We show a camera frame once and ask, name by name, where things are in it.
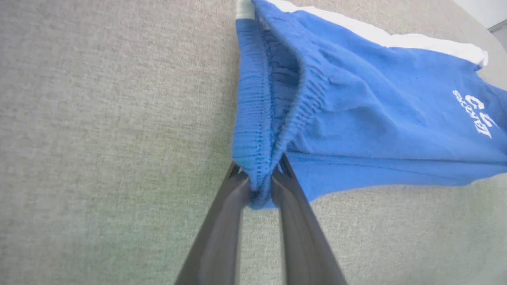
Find grey fabric sofa surface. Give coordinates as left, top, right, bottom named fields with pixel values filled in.
left=0, top=0, right=507, bottom=285

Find blue shorts with white stripe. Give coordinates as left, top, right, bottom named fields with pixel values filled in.
left=231, top=0, right=507, bottom=210

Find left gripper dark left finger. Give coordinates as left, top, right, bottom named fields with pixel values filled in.
left=174, top=161, right=252, bottom=285

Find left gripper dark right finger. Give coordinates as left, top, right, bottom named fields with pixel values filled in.
left=271, top=154, right=348, bottom=285

